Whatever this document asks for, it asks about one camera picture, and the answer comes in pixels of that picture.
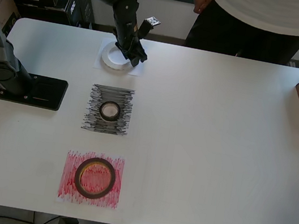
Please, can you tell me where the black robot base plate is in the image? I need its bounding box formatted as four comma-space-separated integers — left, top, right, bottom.
0, 68, 70, 113

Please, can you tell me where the black electrical tape roll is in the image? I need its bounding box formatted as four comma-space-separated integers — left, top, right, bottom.
98, 99, 123, 124

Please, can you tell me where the person in black shorts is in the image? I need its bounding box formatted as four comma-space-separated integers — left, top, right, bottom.
183, 0, 299, 68

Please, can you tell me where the red scribbled paper sheet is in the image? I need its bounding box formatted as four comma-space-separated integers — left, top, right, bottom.
54, 146, 127, 212

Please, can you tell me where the large black carton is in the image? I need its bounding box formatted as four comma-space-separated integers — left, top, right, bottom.
65, 0, 99, 31

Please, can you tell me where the blank white paper sheet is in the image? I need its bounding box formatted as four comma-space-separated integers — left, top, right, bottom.
92, 36, 147, 77

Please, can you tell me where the large white tape roll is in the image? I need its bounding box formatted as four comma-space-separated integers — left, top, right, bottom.
99, 38, 143, 74

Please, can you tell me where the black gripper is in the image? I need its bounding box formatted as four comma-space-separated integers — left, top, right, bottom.
108, 27, 153, 71

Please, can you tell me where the black scribbled paper sheet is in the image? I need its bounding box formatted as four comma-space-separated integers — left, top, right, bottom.
79, 82, 137, 140

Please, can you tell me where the red double-sided tape roll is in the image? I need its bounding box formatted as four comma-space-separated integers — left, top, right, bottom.
71, 155, 119, 202

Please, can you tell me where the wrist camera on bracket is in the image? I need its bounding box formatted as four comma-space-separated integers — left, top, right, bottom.
136, 14, 163, 44

